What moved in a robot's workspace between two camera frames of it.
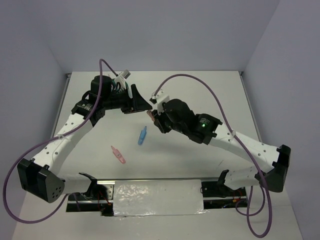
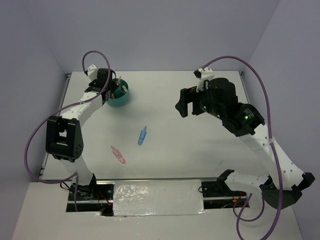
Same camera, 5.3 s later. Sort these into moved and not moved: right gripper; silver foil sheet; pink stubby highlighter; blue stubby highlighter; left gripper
Moved: left gripper; right gripper
Not moved: pink stubby highlighter; silver foil sheet; blue stubby highlighter
